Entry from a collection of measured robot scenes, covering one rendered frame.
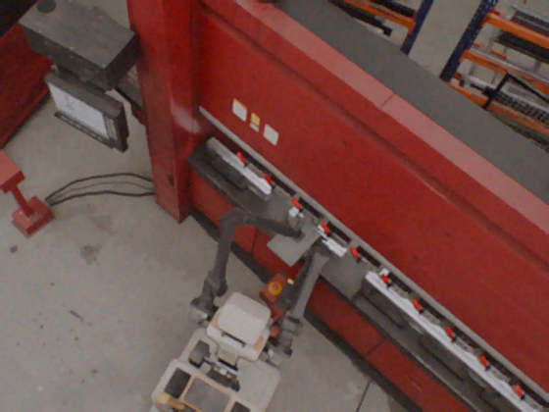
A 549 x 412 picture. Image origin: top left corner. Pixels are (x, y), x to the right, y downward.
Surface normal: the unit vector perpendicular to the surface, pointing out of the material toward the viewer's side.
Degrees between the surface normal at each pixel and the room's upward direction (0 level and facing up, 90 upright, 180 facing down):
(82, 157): 0
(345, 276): 0
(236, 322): 48
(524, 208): 0
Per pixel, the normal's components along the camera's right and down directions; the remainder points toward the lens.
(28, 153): 0.05, -0.46
